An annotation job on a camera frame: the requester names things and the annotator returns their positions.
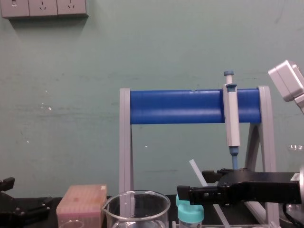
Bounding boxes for pink pipette tip box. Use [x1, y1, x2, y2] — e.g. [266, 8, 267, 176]
[56, 184, 108, 228]

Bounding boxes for grey wall socket panel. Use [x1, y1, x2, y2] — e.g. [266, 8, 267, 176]
[0, 0, 89, 19]

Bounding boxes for clear glass vessel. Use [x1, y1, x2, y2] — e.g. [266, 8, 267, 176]
[288, 144, 304, 153]

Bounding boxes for teal capped bottle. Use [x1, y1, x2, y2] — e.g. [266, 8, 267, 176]
[175, 194, 191, 208]
[178, 203, 205, 228]

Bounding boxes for thin black cable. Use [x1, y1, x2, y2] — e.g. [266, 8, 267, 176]
[283, 203, 304, 227]

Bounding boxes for clear plastic rack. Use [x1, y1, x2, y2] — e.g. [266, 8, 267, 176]
[171, 220, 281, 228]

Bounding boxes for grey and blue pipette stand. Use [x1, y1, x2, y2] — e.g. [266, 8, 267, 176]
[118, 85, 280, 228]

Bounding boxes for large clear glass beaker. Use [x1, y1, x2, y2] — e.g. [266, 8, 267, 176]
[101, 190, 171, 228]

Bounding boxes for translucent stirring rod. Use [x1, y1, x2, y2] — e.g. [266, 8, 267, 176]
[189, 159, 231, 228]

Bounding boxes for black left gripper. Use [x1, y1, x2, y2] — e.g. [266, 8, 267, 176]
[0, 177, 54, 228]

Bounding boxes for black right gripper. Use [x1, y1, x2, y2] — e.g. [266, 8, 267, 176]
[176, 167, 302, 206]

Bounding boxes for small clear glass beaker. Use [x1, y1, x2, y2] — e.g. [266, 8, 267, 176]
[57, 219, 86, 228]

